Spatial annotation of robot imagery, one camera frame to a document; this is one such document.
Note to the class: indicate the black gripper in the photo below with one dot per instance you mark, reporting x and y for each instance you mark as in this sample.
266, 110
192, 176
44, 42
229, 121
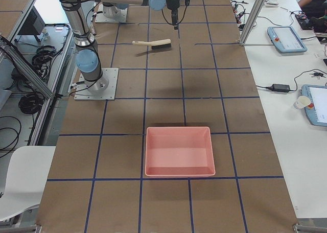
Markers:
171, 1

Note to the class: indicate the white hand brush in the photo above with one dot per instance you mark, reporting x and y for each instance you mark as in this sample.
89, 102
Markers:
158, 44

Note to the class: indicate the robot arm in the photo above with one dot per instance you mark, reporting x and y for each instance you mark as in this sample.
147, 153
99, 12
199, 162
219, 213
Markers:
87, 59

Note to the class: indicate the pink plastic bin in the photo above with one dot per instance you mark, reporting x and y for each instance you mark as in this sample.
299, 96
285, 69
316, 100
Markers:
173, 152

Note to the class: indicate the far teach pendant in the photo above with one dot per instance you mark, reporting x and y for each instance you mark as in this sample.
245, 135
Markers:
286, 40

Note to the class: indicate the teach pendant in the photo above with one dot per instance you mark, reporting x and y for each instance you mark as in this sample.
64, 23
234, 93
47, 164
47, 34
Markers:
316, 111
286, 40

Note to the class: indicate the black power adapter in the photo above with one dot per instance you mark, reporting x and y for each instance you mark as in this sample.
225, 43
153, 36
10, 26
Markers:
279, 88

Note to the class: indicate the paper cup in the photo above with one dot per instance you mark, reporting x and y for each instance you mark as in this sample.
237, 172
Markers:
302, 102

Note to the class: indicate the near teach pendant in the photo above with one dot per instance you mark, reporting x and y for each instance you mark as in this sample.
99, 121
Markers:
316, 111

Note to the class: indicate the white chair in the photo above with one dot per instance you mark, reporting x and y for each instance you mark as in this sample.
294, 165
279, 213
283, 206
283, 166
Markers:
26, 178

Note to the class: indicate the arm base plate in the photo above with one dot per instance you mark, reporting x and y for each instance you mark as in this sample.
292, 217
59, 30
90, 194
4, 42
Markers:
111, 14
103, 89

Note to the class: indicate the aluminium frame post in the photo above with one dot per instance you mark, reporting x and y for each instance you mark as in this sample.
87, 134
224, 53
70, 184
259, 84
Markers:
256, 8

